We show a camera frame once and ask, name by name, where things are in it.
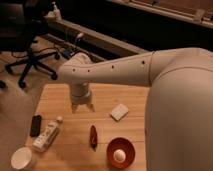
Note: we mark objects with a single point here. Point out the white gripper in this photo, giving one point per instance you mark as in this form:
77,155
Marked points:
81,94

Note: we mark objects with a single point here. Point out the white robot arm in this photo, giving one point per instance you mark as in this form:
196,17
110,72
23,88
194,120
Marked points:
179,106

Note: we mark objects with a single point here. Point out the red ceramic bowl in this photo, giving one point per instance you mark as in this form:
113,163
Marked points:
125,145

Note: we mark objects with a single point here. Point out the white sponge block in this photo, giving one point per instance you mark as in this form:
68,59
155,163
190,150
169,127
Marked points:
119,111

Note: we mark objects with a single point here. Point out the white plastic bottle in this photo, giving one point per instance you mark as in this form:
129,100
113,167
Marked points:
42,142

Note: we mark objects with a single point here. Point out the black phone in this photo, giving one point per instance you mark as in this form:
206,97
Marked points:
35,126

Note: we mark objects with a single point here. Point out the blue power strip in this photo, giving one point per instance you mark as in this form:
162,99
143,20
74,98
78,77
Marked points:
67,53

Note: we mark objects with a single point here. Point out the white egg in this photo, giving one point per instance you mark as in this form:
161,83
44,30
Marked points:
119,156

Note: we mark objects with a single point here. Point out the white cup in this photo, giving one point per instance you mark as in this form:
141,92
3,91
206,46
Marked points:
22,159

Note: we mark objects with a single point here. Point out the white spray bottle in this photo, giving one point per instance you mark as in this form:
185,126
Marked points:
55,13

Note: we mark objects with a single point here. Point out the black office chair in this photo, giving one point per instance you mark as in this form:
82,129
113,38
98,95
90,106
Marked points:
21,21

